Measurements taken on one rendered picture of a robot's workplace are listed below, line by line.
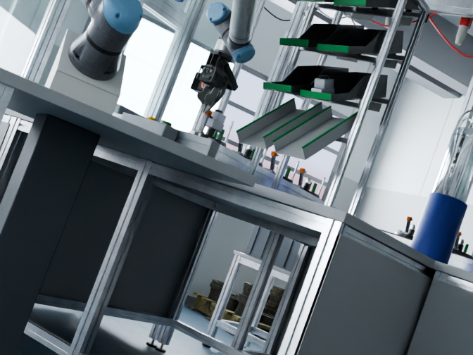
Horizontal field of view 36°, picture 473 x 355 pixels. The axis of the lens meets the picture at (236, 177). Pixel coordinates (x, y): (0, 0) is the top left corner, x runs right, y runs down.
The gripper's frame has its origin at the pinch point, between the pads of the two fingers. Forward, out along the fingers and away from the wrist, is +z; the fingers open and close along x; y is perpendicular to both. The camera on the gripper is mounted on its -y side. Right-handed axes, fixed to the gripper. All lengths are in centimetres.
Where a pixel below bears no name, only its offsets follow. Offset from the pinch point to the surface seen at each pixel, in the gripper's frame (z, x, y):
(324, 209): 22, 69, 20
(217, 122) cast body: 2.4, 2.3, -5.2
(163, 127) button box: 12.8, 1.5, 18.6
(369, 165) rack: -1, 53, -26
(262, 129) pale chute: 0.7, 22.0, -4.7
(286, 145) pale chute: 4.7, 36.1, -0.5
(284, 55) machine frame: -61, -60, -113
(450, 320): 38, 87, -54
